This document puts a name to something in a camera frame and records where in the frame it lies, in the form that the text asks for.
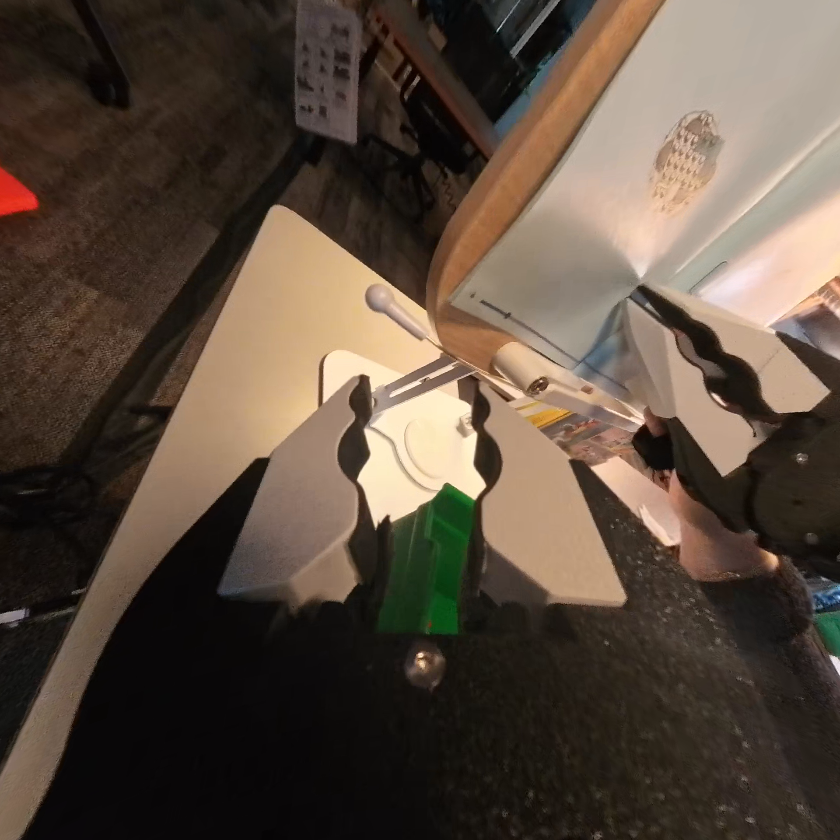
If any white picture sheet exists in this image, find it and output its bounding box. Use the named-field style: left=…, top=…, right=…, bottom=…
left=294, top=0, right=363, bottom=145

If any green plastic bin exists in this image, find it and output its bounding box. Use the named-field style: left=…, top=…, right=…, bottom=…
left=376, top=482, right=479, bottom=636

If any person's right forearm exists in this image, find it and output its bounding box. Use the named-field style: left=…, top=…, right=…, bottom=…
left=755, top=558, right=821, bottom=637

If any round metal mesh page holder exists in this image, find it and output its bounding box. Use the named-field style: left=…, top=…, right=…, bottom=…
left=650, top=110, right=724, bottom=214

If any yellow lego box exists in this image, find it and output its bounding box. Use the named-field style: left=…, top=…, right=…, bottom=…
left=518, top=402, right=647, bottom=468

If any light blue instruction booklet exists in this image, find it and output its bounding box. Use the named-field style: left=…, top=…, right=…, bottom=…
left=449, top=0, right=840, bottom=378

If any person's right hand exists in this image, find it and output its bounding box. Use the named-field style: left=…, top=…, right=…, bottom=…
left=640, top=406, right=783, bottom=584

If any orange floor object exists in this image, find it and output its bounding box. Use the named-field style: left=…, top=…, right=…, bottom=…
left=0, top=167, right=39, bottom=217

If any wooden side table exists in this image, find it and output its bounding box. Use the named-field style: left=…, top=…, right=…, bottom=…
left=374, top=0, right=500, bottom=158

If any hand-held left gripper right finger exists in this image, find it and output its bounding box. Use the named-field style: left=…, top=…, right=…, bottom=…
left=469, top=381, right=629, bottom=609

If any black wire chair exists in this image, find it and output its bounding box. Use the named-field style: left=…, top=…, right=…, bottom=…
left=364, top=66, right=483, bottom=221

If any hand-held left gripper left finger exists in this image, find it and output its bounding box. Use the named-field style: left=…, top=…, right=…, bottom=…
left=217, top=374, right=376, bottom=606

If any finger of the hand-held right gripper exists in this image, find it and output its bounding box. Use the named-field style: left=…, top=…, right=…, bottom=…
left=623, top=298, right=775, bottom=479
left=640, top=282, right=832, bottom=421

